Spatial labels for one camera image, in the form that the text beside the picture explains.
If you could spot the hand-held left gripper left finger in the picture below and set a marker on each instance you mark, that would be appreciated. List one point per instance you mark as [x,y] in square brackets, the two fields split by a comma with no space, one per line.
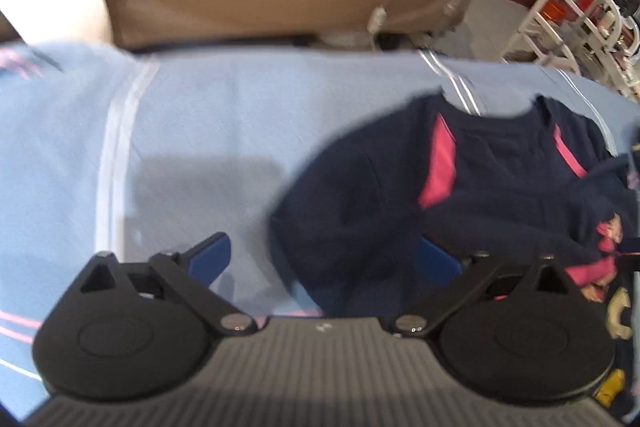
[210,254]

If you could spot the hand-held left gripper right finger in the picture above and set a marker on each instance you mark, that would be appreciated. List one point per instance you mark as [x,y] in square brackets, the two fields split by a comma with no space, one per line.
[439,257]

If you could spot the navy T-shirt with pink trim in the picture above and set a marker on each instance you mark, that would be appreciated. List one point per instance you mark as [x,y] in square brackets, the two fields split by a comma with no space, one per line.
[500,177]

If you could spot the blue plaid bedsheet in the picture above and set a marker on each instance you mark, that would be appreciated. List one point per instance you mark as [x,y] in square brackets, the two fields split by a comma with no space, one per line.
[200,132]

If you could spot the white trolley rack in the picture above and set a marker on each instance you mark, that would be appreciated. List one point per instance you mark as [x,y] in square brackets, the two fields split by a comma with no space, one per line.
[565,27]

